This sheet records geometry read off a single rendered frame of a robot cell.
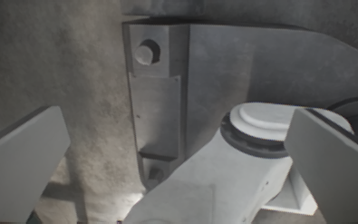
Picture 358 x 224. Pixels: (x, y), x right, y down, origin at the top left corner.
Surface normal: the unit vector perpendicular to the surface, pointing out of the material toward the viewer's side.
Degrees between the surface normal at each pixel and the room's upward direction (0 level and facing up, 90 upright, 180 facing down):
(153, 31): 0
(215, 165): 90
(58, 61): 0
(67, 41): 0
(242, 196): 90
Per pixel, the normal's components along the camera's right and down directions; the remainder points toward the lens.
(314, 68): -0.19, 0.48
